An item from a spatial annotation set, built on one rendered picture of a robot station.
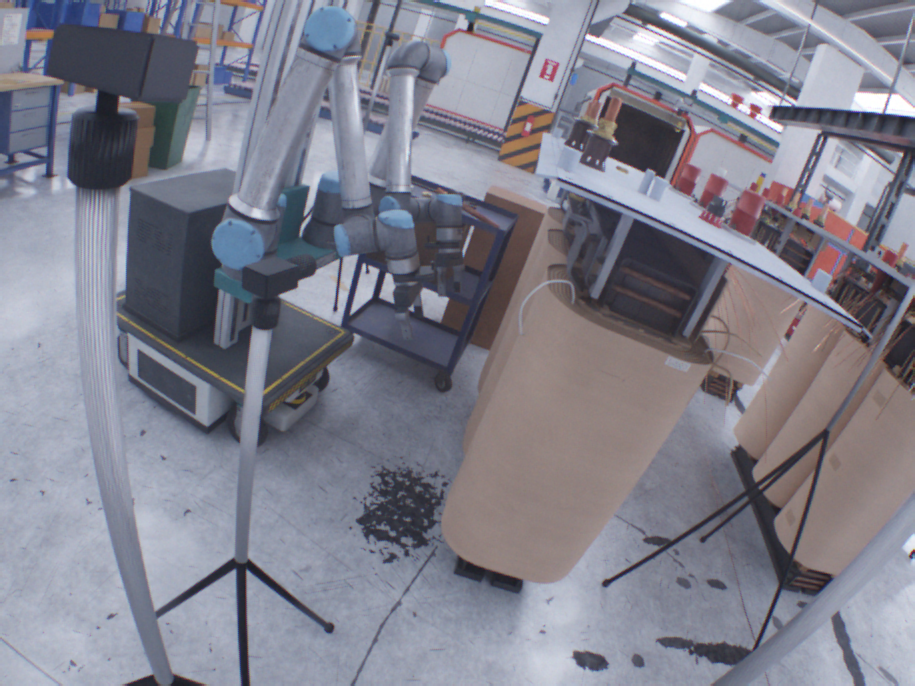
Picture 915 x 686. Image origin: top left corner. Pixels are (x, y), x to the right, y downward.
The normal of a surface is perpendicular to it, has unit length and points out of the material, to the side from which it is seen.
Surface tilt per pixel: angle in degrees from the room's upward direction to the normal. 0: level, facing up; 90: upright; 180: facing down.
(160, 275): 90
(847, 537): 90
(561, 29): 90
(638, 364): 90
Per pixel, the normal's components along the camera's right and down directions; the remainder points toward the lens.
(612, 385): -0.17, 0.43
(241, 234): 0.05, 0.57
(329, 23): 0.15, 0.40
